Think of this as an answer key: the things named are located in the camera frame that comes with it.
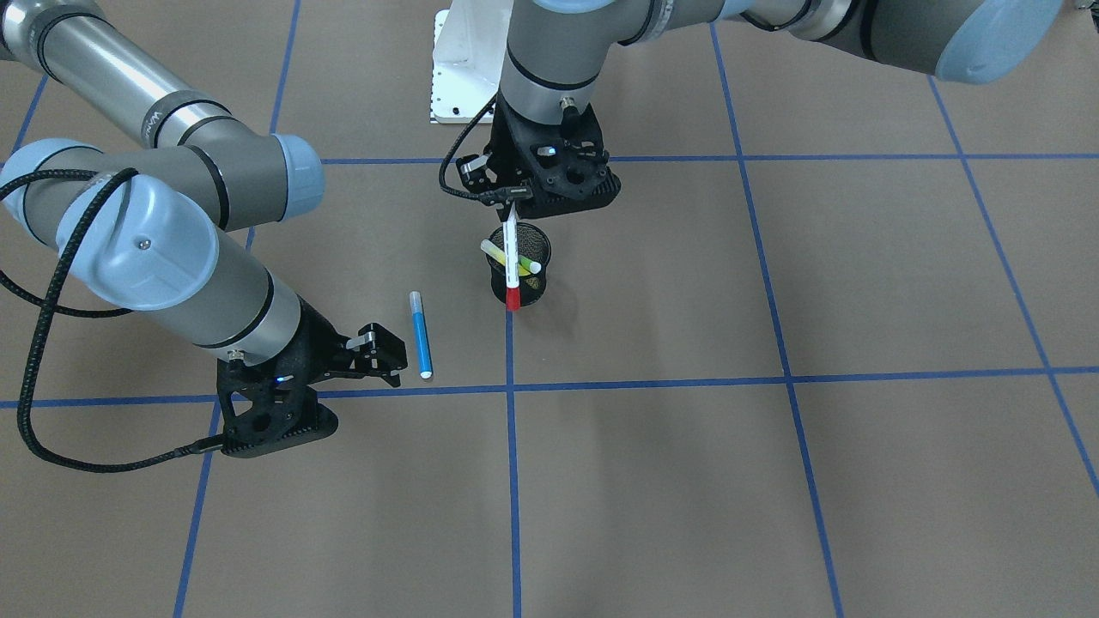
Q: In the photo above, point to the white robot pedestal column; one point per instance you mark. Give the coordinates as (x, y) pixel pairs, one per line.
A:
(470, 41)

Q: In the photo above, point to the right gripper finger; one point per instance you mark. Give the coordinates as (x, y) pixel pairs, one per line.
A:
(388, 373)
(377, 342)

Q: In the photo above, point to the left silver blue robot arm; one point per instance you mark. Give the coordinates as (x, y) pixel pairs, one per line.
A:
(557, 51)

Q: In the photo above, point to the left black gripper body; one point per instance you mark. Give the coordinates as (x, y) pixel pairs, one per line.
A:
(501, 140)

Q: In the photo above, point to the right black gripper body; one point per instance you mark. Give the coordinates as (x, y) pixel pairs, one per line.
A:
(318, 348)

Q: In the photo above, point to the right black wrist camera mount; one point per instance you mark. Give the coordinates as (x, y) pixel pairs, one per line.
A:
(268, 408)

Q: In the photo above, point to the black mesh pen cup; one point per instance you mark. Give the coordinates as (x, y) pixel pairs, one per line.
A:
(535, 252)

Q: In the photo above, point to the yellow marker pen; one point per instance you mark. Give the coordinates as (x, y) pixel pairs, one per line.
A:
(494, 252)

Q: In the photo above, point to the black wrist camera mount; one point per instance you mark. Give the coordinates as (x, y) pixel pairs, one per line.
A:
(268, 408)
(565, 165)

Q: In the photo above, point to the green marker pen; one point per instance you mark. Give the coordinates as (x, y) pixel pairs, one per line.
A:
(528, 267)

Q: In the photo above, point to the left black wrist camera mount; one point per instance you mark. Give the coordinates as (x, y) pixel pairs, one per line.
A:
(565, 165)

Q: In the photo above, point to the blue marker pen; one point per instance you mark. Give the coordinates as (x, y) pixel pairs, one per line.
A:
(425, 365)

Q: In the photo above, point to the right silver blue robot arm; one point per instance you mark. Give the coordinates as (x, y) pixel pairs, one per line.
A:
(162, 245)

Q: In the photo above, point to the red white marker pen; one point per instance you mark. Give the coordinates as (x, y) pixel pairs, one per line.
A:
(512, 263)

